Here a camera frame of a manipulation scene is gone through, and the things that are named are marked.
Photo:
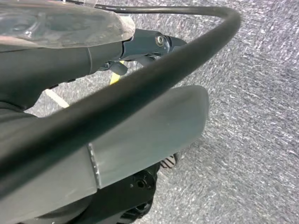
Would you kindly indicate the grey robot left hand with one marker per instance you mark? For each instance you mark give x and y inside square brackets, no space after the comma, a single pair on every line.
[47,71]

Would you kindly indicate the clear plastic film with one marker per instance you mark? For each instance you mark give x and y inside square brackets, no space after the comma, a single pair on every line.
[58,24]

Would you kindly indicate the yellow floor tape outline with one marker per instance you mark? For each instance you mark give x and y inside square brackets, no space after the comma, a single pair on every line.
[115,79]

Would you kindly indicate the black robot leg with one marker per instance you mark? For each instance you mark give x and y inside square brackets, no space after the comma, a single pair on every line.
[121,198]

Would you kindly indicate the black ribbed robot foot pad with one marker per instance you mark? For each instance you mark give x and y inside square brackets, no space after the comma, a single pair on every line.
[168,161]

